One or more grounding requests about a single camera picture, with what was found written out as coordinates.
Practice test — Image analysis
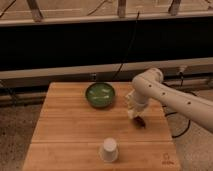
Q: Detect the black floor cable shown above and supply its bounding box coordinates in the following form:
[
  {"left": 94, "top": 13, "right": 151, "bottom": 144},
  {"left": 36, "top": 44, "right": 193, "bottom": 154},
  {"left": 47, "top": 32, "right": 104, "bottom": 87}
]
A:
[{"left": 163, "top": 89, "right": 199, "bottom": 139}]

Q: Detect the black hanging cable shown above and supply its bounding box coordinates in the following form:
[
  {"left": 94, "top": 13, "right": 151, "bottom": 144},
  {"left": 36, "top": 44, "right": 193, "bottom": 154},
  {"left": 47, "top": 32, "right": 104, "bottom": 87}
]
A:
[{"left": 111, "top": 10, "right": 142, "bottom": 82}]

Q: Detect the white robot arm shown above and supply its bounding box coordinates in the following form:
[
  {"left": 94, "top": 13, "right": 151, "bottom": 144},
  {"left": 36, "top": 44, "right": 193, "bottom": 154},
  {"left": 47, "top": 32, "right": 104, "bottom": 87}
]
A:
[{"left": 132, "top": 68, "right": 213, "bottom": 133}]

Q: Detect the white sponge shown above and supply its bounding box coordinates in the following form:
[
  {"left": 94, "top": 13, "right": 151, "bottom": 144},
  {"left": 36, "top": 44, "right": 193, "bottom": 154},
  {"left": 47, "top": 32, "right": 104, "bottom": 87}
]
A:
[{"left": 126, "top": 91, "right": 145, "bottom": 119}]

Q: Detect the green ceramic bowl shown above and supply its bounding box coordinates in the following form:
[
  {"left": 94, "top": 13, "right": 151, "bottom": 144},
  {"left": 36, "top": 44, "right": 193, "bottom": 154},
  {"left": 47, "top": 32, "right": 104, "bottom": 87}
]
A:
[{"left": 85, "top": 82, "right": 116, "bottom": 108}]

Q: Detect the white paper cup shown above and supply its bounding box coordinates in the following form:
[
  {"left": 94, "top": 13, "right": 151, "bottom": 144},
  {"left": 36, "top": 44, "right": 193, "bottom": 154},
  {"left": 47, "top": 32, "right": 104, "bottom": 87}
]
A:
[{"left": 99, "top": 138, "right": 119, "bottom": 163}]

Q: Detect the white horizontal rail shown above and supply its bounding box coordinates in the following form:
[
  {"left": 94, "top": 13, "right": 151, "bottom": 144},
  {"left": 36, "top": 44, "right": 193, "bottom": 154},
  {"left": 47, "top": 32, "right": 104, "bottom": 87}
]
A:
[{"left": 0, "top": 57, "right": 213, "bottom": 79}]

